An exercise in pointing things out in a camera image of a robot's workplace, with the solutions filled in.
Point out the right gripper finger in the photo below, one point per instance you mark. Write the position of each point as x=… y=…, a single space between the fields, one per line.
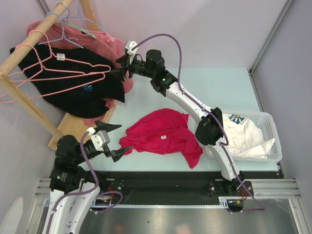
x=120 y=73
x=125 y=59

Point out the blue wire hanger front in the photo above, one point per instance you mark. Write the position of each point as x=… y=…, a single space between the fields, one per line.
x=63 y=36

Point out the blue wire hanger rear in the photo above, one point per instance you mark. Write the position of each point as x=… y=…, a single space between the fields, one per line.
x=82 y=13

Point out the white laundry basket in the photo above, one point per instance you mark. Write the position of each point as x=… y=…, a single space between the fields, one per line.
x=265 y=122

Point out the magenta t shirt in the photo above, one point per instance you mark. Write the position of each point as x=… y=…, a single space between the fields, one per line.
x=162 y=132

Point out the upper pink wire hanger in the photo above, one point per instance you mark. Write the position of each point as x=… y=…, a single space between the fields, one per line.
x=63 y=59

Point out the salmon pink t shirt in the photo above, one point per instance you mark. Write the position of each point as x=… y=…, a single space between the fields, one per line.
x=104 y=45

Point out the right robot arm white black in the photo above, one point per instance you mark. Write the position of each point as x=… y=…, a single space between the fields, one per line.
x=209 y=132

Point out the white t shirt in basket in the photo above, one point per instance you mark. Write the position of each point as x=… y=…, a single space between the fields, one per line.
x=245 y=139

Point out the black t shirt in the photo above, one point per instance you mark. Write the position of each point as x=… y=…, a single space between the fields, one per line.
x=89 y=104

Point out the aluminium corner post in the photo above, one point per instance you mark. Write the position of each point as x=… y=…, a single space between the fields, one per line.
x=271 y=35

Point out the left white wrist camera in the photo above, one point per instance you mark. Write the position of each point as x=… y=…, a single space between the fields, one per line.
x=100 y=139

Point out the lower pink wire hanger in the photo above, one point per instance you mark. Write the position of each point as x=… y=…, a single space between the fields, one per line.
x=50 y=81

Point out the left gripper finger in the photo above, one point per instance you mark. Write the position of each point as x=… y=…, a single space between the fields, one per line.
x=101 y=126
x=116 y=155

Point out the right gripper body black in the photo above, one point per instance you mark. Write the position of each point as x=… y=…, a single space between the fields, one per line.
x=135 y=68

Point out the pink wire hanger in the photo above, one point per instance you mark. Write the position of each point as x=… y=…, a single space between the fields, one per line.
x=63 y=59
x=50 y=81

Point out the green plastic hanger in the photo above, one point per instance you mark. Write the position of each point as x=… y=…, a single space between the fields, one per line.
x=78 y=28

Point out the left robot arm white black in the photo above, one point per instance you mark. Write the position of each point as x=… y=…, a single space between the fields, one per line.
x=75 y=187

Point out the white slotted cable duct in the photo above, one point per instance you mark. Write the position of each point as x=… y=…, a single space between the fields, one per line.
x=163 y=201

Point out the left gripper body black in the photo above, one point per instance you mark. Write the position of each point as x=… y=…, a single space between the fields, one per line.
x=106 y=150

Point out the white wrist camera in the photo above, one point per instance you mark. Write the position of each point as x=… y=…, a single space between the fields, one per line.
x=129 y=50
x=100 y=139

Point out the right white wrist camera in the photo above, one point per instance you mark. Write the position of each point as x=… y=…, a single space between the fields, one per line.
x=129 y=50

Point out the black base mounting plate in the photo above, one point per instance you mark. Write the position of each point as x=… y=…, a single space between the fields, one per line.
x=169 y=183

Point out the blue wire hanger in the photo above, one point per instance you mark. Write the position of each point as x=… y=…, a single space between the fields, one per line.
x=63 y=36
x=82 y=13

